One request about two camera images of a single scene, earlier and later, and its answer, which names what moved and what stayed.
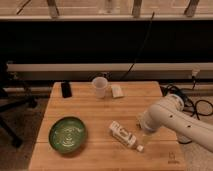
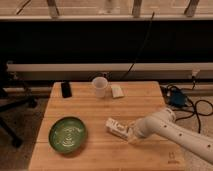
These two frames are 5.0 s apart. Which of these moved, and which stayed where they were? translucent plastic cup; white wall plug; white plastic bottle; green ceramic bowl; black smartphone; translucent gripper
Moved: translucent gripper; white plastic bottle
Stayed: black smartphone; green ceramic bowl; white wall plug; translucent plastic cup
